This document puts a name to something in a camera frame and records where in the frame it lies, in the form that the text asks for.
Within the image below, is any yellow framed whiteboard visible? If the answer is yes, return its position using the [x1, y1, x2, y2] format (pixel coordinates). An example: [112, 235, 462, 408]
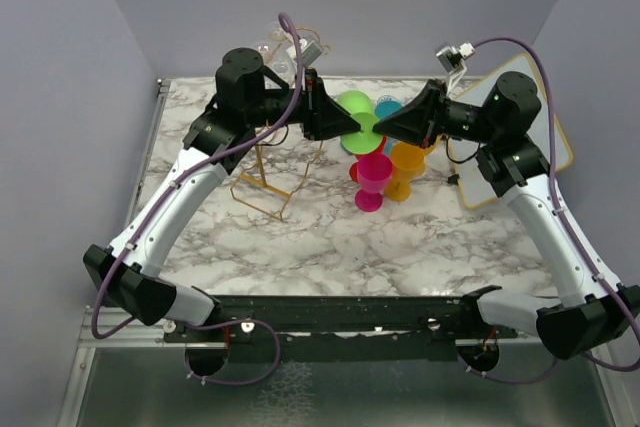
[448, 52, 573, 210]

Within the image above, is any gold wire glass rack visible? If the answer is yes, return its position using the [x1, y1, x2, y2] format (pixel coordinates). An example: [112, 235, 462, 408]
[230, 44, 323, 221]

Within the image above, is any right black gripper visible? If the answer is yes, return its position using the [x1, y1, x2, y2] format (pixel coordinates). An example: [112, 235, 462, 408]
[374, 79, 501, 149]

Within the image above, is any red wine glass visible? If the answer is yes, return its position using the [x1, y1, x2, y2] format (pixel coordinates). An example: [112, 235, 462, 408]
[349, 136, 387, 183]

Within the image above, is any blue wine glass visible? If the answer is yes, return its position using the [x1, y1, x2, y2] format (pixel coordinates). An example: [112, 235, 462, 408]
[374, 99, 402, 156]

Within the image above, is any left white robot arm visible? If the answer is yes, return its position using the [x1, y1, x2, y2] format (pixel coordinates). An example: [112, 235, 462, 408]
[83, 47, 360, 342]

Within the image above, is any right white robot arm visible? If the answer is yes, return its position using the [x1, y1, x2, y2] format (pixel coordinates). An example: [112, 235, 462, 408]
[373, 71, 639, 360]

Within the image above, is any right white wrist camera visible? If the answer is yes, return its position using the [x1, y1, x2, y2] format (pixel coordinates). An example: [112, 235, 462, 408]
[435, 42, 475, 94]

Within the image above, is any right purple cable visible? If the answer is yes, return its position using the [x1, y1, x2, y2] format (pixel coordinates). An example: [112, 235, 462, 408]
[464, 36, 640, 386]

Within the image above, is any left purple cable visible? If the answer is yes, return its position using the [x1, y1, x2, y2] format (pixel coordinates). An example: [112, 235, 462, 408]
[91, 11, 282, 388]

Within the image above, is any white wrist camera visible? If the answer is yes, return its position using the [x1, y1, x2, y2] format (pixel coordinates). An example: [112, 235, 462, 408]
[435, 42, 475, 94]
[300, 38, 324, 68]

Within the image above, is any blue white round jar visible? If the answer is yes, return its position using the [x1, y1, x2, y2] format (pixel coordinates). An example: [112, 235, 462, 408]
[377, 95, 397, 103]

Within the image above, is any clear wine glass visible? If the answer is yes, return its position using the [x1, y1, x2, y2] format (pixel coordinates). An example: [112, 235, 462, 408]
[266, 22, 293, 48]
[251, 40, 296, 86]

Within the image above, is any green wine glass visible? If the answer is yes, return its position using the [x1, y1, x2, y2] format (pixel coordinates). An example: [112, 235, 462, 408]
[337, 90, 383, 155]

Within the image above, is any pink wine glass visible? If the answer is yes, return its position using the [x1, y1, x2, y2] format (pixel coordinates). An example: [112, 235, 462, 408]
[355, 153, 393, 212]

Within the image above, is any purple cable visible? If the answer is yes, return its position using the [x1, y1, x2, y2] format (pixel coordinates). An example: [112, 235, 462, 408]
[91, 11, 282, 388]
[464, 36, 640, 386]

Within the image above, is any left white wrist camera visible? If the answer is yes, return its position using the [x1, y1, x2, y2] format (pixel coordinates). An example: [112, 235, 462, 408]
[300, 38, 324, 68]

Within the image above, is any orange wine glass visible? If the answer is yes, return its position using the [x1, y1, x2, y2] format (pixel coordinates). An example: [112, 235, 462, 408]
[420, 135, 442, 157]
[384, 142, 425, 202]

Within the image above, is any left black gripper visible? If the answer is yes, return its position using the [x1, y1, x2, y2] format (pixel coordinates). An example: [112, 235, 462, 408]
[245, 68, 361, 140]

